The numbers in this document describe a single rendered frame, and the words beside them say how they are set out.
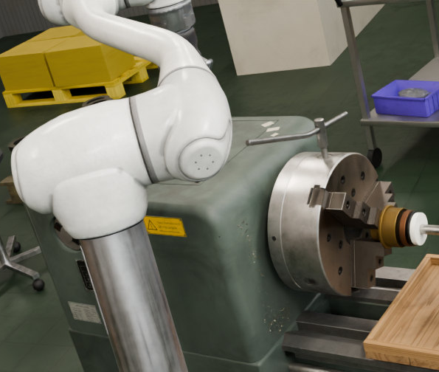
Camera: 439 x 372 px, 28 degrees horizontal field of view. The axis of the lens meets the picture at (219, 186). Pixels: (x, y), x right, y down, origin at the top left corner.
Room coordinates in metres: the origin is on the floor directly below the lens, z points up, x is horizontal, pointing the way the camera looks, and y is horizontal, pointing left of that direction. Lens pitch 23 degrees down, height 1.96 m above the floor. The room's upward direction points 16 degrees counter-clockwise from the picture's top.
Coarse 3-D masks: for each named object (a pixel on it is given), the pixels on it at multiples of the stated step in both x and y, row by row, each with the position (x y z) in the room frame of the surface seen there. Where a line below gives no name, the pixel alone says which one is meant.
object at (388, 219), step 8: (384, 208) 1.63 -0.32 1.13; (392, 208) 1.63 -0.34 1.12; (400, 208) 1.62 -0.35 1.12; (384, 216) 1.62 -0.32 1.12; (392, 216) 1.61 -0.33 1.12; (400, 216) 1.60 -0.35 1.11; (408, 216) 1.59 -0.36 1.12; (384, 224) 1.60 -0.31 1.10; (392, 224) 1.59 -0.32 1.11; (400, 224) 1.59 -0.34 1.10; (408, 224) 1.58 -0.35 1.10; (376, 232) 1.62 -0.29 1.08; (384, 232) 1.60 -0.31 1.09; (392, 232) 1.59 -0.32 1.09; (400, 232) 1.58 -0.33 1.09; (408, 232) 1.57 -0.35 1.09; (376, 240) 1.63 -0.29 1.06; (384, 240) 1.60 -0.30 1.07; (392, 240) 1.59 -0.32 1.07; (400, 240) 1.59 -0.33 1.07; (408, 240) 1.57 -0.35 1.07
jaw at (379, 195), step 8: (376, 184) 1.78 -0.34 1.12; (384, 184) 1.76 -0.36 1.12; (392, 184) 1.76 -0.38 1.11; (368, 192) 1.76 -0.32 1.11; (376, 192) 1.75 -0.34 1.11; (384, 192) 1.73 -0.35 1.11; (392, 192) 1.76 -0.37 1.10; (368, 200) 1.73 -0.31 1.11; (376, 200) 1.72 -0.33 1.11; (384, 200) 1.70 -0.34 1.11; (392, 200) 1.71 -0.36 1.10
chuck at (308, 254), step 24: (312, 168) 1.69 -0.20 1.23; (336, 168) 1.67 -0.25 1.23; (360, 168) 1.75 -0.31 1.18; (288, 192) 1.67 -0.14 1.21; (336, 192) 1.66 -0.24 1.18; (360, 192) 1.73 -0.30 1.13; (288, 216) 1.63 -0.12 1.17; (312, 216) 1.60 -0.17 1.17; (288, 240) 1.62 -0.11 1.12; (312, 240) 1.58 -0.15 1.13; (336, 240) 1.63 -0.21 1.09; (288, 264) 1.62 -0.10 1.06; (312, 264) 1.58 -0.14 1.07; (336, 264) 1.61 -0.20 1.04; (312, 288) 1.63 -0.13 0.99; (336, 288) 1.59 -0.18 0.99; (360, 288) 1.67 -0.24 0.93
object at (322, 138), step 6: (318, 120) 1.73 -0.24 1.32; (318, 126) 1.73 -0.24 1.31; (324, 126) 1.73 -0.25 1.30; (324, 132) 1.72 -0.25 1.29; (318, 138) 1.73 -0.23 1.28; (324, 138) 1.72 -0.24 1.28; (318, 144) 1.73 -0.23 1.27; (324, 144) 1.72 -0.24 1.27; (324, 150) 1.72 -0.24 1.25; (324, 156) 1.72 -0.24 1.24
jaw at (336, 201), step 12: (312, 192) 1.64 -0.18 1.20; (324, 192) 1.63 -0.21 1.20; (312, 204) 1.62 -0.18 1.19; (324, 204) 1.62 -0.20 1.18; (336, 204) 1.60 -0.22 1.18; (348, 204) 1.61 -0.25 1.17; (360, 204) 1.62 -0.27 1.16; (336, 216) 1.63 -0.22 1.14; (348, 216) 1.61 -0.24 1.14; (360, 216) 1.60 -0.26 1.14; (372, 216) 1.61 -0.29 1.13; (372, 228) 1.62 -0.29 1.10
